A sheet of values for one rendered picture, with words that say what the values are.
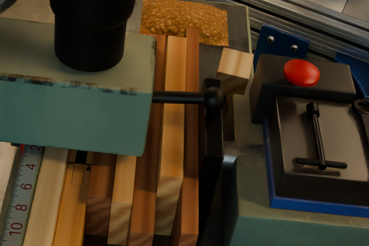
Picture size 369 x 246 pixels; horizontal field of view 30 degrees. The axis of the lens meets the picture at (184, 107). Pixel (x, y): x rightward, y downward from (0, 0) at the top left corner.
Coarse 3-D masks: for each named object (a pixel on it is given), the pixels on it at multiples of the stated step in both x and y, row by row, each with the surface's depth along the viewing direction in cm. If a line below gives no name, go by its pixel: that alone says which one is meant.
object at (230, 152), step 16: (208, 80) 58; (208, 112) 55; (208, 128) 53; (208, 144) 52; (224, 144) 57; (240, 144) 57; (256, 144) 58; (208, 160) 52; (224, 160) 57; (208, 176) 53; (208, 192) 54; (208, 208) 56
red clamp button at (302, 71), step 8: (288, 64) 56; (296, 64) 56; (304, 64) 56; (312, 64) 56; (288, 72) 55; (296, 72) 55; (304, 72) 55; (312, 72) 56; (288, 80) 55; (296, 80) 55; (304, 80) 55; (312, 80) 55
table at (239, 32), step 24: (192, 0) 82; (240, 24) 80; (216, 48) 76; (240, 48) 77; (216, 72) 73; (216, 192) 61; (216, 216) 59; (96, 240) 56; (168, 240) 57; (216, 240) 58
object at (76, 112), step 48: (0, 48) 50; (48, 48) 51; (144, 48) 53; (0, 96) 50; (48, 96) 50; (96, 96) 50; (144, 96) 49; (48, 144) 53; (96, 144) 53; (144, 144) 53
